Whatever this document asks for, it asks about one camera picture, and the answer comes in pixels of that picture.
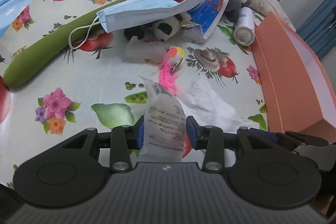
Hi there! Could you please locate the translucent printed plastic packet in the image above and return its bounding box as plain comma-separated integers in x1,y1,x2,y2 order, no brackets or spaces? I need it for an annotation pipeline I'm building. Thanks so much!
137,79,186,162

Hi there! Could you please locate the blue surgical face mask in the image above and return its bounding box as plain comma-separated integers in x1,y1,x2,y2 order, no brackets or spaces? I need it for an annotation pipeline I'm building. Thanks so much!
68,0,206,50

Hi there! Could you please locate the blue white plastic bag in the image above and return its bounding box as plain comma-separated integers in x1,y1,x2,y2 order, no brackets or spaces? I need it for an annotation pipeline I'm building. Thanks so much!
183,0,229,43

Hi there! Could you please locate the salmon pink cardboard box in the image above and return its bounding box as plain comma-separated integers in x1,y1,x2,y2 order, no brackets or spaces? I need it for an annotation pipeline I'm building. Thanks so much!
252,12,335,143

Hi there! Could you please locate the pink feather cat toy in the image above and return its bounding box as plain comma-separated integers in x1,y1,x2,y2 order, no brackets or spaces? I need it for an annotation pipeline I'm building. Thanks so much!
158,46,186,96

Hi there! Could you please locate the white tissue under panda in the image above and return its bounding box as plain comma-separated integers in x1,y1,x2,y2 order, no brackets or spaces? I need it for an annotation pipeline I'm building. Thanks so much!
125,36,167,63

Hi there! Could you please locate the white spray can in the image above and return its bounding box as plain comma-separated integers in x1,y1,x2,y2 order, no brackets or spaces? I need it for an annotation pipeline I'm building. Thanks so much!
234,7,256,46

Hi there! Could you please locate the green long massage brush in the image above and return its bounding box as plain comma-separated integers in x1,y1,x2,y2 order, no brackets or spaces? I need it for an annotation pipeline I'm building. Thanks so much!
1,0,124,89

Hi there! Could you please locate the small panda plush toy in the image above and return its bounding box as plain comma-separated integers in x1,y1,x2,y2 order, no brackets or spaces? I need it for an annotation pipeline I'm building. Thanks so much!
123,12,191,42

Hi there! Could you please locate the blue curtain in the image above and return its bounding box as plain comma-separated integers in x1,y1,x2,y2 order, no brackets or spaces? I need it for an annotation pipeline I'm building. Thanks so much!
297,0,335,59

